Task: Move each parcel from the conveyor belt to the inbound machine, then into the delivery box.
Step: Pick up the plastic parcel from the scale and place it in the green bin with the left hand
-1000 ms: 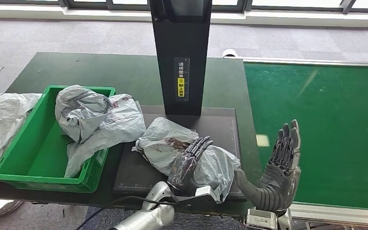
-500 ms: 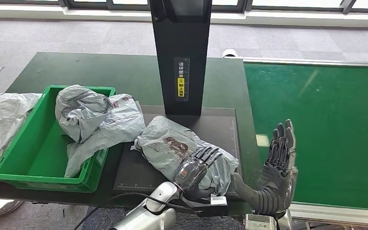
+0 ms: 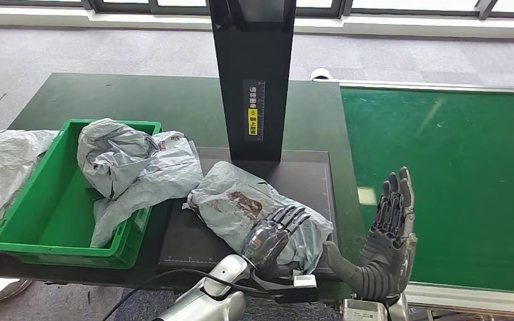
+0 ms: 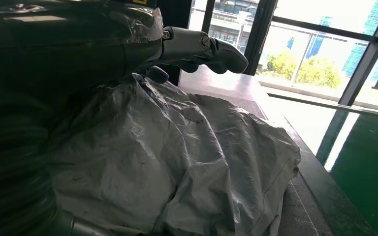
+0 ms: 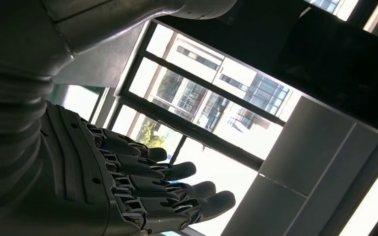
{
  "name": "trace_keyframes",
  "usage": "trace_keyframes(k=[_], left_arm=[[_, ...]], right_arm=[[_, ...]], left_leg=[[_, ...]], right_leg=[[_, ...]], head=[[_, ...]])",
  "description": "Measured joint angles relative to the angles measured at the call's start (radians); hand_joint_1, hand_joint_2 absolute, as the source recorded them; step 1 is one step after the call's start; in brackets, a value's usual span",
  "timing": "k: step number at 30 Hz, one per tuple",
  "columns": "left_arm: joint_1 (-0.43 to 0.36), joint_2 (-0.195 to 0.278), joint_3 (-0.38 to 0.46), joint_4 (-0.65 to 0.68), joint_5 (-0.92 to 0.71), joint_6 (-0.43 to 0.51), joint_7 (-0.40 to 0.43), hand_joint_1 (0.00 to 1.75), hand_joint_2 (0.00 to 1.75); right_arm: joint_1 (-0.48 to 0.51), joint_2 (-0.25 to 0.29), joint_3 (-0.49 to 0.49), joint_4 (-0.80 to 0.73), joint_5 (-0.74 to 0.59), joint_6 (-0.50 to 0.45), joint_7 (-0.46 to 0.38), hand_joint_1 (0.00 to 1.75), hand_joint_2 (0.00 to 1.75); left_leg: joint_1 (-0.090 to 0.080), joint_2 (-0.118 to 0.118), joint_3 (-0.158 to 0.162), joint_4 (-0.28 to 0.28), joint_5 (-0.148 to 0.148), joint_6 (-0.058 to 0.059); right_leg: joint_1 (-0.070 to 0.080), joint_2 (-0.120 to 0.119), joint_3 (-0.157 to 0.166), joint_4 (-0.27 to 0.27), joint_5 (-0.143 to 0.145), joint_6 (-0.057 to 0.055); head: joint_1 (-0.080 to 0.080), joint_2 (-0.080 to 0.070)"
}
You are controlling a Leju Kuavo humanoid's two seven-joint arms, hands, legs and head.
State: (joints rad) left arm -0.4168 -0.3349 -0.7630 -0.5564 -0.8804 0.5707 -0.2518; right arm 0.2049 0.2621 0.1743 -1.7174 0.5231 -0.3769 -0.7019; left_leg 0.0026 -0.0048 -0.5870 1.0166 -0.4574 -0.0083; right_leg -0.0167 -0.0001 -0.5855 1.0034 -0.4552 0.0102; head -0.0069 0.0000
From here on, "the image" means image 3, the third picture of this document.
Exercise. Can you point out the crumpled pale grey plastic bag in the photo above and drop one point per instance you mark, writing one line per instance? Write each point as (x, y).
(0, 177)

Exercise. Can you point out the dark green table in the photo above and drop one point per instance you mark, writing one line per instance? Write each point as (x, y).
(128, 102)

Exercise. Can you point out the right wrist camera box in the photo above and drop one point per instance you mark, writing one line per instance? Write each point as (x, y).
(365, 310)

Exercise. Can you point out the silver conveyor frame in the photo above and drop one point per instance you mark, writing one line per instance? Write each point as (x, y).
(461, 301)

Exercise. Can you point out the dark window frame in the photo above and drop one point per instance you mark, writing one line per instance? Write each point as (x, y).
(485, 9)

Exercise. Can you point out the green plastic crate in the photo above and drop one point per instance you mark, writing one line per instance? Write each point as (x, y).
(48, 208)

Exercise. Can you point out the grey plastic mailer parcel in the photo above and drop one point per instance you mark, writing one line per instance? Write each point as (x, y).
(168, 177)
(110, 150)
(235, 199)

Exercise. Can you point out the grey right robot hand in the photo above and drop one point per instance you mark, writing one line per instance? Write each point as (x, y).
(390, 248)

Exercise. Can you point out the white window sill ledge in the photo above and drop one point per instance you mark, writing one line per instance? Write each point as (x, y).
(372, 26)

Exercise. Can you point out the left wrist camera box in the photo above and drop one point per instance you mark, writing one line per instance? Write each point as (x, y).
(299, 288)

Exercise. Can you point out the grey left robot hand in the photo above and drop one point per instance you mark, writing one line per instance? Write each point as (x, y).
(268, 243)

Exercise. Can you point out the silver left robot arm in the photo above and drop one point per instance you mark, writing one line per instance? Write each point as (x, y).
(212, 294)

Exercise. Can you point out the green conveyor belt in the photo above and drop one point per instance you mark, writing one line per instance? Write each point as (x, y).
(452, 155)

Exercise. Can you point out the yellow black label sticker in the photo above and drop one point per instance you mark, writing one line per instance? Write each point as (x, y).
(254, 122)

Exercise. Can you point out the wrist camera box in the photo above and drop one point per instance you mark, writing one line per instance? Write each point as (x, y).
(365, 310)
(299, 288)

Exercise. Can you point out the black inbound scanner machine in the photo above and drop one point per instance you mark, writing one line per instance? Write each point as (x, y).
(254, 66)

